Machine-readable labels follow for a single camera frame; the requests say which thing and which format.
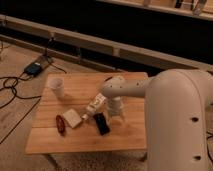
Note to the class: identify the white plastic bottle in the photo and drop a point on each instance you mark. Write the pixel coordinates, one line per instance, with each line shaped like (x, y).
(94, 106)

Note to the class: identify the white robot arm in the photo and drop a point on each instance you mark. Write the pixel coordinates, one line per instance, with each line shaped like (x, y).
(175, 106)

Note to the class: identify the wooden table board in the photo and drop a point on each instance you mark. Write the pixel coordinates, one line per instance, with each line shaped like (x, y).
(80, 89)

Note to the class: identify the black phone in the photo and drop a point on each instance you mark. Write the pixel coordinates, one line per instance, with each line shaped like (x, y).
(101, 123)

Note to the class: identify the dark red oval object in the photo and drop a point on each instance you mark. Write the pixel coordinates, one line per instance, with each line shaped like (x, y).
(60, 124)

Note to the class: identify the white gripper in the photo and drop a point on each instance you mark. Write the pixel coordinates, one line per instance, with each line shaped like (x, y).
(115, 106)

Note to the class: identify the black power adapter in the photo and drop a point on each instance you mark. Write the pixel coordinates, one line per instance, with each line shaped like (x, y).
(33, 69)

